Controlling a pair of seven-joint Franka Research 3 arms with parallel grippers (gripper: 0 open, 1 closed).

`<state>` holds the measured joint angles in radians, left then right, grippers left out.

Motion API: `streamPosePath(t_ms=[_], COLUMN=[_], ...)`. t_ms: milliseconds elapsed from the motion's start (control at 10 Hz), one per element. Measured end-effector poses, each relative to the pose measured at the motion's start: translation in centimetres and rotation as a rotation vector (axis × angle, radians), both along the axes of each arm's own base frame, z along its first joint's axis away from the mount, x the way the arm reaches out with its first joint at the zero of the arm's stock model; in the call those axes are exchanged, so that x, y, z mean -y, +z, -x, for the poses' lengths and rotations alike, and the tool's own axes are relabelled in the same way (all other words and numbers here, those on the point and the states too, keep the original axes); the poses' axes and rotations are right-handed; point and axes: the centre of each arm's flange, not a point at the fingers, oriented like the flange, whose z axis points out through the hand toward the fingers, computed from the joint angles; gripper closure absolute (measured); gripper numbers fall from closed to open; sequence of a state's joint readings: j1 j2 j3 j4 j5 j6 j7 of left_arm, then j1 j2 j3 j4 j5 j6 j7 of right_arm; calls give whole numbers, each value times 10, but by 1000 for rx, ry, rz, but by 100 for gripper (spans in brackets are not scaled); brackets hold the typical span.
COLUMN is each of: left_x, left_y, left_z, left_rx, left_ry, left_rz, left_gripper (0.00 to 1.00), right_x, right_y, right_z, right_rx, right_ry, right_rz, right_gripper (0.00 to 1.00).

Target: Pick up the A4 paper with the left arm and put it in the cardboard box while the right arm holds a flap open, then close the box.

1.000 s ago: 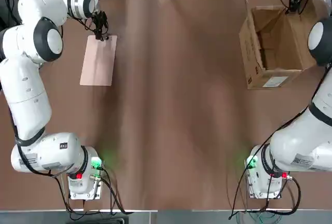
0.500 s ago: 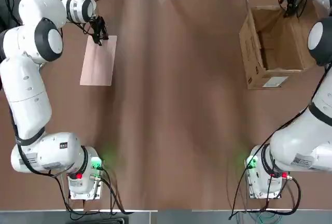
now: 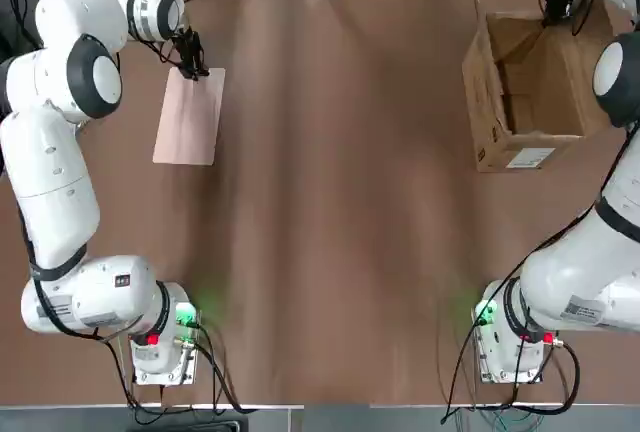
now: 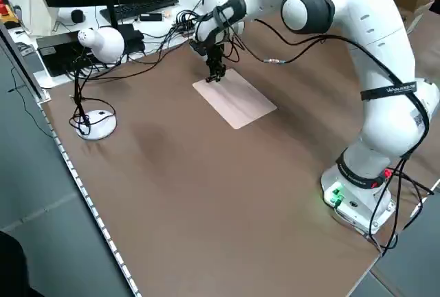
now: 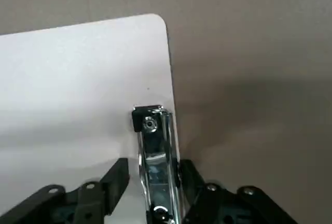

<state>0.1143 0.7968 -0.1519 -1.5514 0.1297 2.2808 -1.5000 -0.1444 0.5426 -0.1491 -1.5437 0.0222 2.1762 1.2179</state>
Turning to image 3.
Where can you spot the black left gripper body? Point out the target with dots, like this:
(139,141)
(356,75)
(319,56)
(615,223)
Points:
(189,47)

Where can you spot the brown cardboard box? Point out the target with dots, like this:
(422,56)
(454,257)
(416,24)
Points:
(500,152)

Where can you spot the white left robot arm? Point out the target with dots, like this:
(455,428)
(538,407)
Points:
(55,177)

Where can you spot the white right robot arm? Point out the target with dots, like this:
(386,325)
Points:
(575,277)

